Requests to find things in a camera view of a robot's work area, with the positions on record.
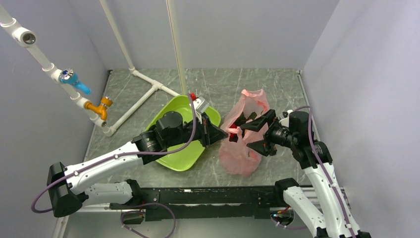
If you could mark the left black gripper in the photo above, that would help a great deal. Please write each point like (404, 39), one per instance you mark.
(207, 133)

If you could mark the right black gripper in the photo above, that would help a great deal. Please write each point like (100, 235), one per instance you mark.
(256, 124)

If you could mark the pink plastic bag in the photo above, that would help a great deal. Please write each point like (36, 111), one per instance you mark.
(234, 155)

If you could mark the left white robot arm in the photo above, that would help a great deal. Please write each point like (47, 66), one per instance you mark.
(72, 187)

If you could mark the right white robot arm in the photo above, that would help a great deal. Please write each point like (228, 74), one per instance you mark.
(333, 219)

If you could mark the red fake fruit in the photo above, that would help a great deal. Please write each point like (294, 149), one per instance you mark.
(233, 129)

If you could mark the green plastic tray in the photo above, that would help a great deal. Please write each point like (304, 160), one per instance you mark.
(186, 158)

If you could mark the orange faucet tap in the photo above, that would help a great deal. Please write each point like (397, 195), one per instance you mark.
(101, 109)

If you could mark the beige vertical pole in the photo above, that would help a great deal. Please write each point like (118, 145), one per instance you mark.
(177, 44)

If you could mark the blue valve tap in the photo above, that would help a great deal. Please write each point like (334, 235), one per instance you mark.
(69, 76)

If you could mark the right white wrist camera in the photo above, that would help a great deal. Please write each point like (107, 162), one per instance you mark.
(285, 120)

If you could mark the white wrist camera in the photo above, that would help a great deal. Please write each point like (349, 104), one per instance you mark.
(200, 104)
(285, 120)

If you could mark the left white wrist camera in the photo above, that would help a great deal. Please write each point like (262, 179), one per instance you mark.
(200, 104)

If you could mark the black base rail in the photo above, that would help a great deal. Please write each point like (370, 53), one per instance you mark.
(156, 204)

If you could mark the white PVC pipe frame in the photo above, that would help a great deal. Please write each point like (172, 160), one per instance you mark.
(28, 40)

